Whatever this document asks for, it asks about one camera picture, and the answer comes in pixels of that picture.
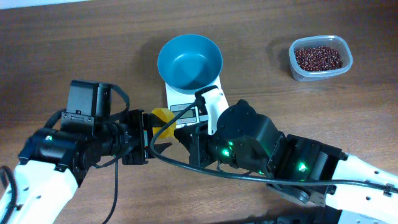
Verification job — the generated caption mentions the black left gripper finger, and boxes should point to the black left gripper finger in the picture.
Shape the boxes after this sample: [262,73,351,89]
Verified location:
[146,113,165,128]
[153,142,172,154]

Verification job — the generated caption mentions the yellow plastic measuring scoop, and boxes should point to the yellow plastic measuring scoop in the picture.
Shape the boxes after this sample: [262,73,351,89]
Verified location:
[151,108,177,139]

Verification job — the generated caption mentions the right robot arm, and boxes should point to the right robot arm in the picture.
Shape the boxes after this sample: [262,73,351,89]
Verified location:
[174,100,397,223]

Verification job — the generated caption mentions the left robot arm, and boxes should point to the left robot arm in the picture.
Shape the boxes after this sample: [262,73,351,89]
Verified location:
[1,80,164,223]

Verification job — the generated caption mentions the blue plastic bowl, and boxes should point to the blue plastic bowl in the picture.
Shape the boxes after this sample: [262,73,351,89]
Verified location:
[157,34,223,94]

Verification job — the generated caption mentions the clear plastic container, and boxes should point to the clear plastic container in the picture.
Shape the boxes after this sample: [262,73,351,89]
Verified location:
[289,35,353,82]

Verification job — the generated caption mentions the red adzuki beans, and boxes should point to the red adzuki beans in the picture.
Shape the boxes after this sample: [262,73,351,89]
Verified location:
[294,46,343,72]

